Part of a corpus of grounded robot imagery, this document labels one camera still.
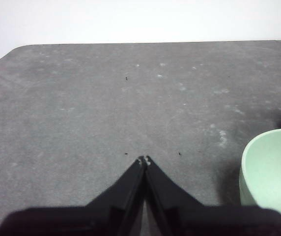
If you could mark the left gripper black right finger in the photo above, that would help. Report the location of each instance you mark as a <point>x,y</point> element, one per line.
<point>192,218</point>

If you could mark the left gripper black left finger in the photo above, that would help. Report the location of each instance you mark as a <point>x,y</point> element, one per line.
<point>106,214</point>

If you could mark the green ribbed bowl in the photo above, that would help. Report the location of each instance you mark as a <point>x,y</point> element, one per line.
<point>270,169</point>

